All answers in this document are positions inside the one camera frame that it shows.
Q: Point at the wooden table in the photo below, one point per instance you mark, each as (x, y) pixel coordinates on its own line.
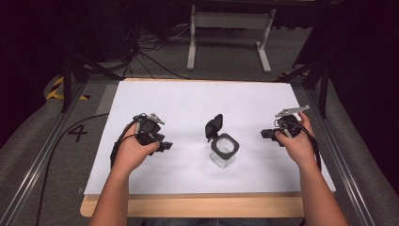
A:
(194, 206)

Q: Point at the white table mat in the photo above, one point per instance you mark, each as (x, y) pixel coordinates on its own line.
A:
(194, 103)

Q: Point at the black tripod stand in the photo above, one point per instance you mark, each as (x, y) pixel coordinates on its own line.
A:
(323, 84)
(67, 81)

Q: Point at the white metal stand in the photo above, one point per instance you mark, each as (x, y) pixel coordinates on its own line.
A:
(230, 20)

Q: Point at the clear square jar black lid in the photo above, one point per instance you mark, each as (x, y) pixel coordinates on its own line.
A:
(224, 147)

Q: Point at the person's right hand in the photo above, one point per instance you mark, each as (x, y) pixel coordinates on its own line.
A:
(299, 146)

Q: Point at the person's left hand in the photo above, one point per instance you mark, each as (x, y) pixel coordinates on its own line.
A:
(133, 150)

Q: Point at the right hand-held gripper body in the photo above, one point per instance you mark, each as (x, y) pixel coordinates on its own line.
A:
(290, 123)

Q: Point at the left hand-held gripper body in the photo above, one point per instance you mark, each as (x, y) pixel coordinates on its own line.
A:
(148, 127)

